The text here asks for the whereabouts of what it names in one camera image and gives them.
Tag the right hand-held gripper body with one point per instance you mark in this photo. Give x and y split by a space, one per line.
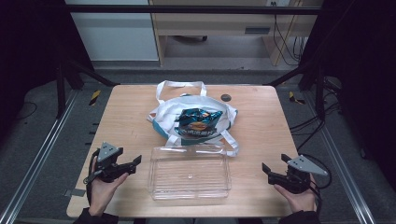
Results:
292 180

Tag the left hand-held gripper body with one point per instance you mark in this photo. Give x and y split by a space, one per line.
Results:
107 168

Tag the clear plastic box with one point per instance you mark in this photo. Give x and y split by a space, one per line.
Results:
190 174

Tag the white and teal tote bag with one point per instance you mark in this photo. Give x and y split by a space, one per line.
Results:
168 115

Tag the blue chip bag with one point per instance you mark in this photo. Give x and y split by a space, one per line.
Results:
197 123

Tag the person's right hand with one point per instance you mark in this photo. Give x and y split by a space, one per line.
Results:
300 202

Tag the person's left hand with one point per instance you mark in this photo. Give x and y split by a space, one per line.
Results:
101 196

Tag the grey tape patch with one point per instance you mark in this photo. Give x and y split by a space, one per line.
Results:
75 192

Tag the yellow and black tape strip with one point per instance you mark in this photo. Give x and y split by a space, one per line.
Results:
294 97
95 97

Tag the black metal stand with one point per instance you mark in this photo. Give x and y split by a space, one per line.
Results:
320 93
60 90

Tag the dark round table grommet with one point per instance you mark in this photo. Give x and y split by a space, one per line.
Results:
225 97

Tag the black curtain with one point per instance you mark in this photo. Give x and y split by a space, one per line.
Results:
28 46
364 62

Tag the white cabinet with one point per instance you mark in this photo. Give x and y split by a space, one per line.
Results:
115 34

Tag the light wooden desk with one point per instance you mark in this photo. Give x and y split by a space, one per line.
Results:
218 25

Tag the aluminium floor rail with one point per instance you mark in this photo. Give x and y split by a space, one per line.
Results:
342 168
40 155

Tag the black horizontal frame bar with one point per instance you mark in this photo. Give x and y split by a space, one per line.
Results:
193 9

